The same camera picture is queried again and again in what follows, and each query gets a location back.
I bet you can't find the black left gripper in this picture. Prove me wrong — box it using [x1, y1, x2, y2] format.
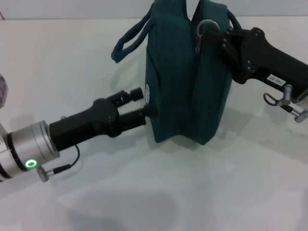
[48, 88, 158, 153]

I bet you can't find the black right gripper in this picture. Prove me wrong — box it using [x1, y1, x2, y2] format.
[204, 23, 308, 97]

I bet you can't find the dark teal insulated lunch bag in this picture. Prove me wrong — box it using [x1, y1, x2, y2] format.
[110, 0, 241, 146]

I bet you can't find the gripper cable with plug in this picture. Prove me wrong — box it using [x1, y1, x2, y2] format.
[263, 84, 304, 124]
[36, 144, 80, 183]

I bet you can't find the right gripper cable with plug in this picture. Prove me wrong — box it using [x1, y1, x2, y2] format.
[263, 84, 304, 124]

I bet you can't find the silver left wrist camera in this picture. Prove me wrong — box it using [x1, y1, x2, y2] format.
[0, 74, 9, 108]

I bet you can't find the left gripper cable with plug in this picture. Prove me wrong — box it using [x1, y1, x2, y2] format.
[36, 144, 80, 183]

